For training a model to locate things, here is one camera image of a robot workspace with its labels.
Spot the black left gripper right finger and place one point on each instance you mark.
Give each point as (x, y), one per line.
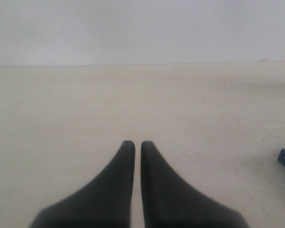
(170, 202)

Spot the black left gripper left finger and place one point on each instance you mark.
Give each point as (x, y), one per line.
(105, 202)

